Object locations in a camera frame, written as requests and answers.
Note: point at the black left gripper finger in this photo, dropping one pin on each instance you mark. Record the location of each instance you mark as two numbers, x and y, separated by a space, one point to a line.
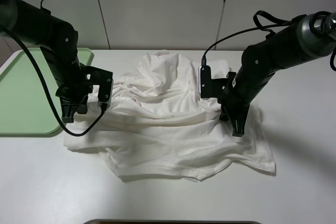
82 107
68 110

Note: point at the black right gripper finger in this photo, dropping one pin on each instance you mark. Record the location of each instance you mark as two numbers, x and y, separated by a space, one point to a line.
224 116
238 127

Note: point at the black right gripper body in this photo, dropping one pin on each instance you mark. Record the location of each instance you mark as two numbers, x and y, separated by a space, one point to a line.
237 100

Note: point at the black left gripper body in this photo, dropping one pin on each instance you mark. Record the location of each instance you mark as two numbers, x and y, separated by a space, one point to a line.
74 94

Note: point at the white short sleeve shirt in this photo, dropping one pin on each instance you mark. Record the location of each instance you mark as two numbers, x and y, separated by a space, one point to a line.
157 125

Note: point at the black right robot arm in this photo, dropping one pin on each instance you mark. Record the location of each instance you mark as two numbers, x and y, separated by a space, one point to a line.
309 38

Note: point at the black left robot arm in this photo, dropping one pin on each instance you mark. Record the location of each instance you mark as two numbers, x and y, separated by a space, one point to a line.
57 40

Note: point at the green plastic tray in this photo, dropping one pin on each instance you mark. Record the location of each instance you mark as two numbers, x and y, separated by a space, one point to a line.
24 106

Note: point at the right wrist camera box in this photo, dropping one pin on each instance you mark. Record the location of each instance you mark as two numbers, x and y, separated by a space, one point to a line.
212 88

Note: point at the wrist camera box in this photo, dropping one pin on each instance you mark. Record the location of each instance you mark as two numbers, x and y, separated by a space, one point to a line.
212 88
104 80

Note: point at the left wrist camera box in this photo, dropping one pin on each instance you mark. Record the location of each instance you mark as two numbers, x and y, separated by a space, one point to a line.
104 80

